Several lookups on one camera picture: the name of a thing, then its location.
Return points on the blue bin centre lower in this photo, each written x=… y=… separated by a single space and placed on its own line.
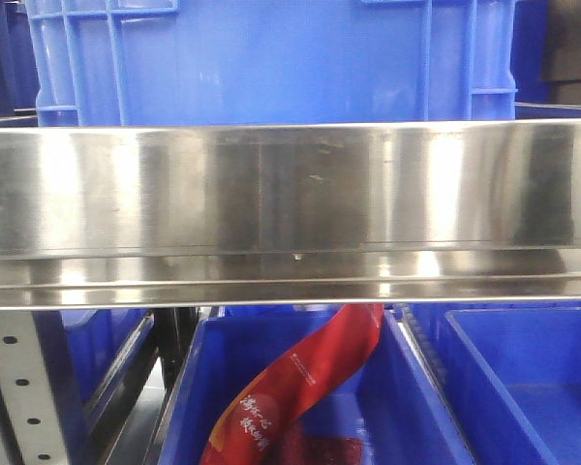
x=386 y=413

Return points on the blue bin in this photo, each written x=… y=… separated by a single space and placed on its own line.
x=511 y=376
x=94 y=339
x=386 y=413

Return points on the blue bin left lower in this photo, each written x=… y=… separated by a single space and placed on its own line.
x=94 y=339

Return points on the blue bin right lower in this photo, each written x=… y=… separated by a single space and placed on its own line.
x=511 y=376

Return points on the red snack bag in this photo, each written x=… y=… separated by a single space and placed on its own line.
x=260 y=415

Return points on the large blue crate upper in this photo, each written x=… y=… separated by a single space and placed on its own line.
x=158 y=63

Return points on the white perforated shelf upright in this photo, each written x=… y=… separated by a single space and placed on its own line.
x=26 y=391

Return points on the stainless steel shelf rail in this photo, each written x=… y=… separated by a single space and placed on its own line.
x=169 y=216

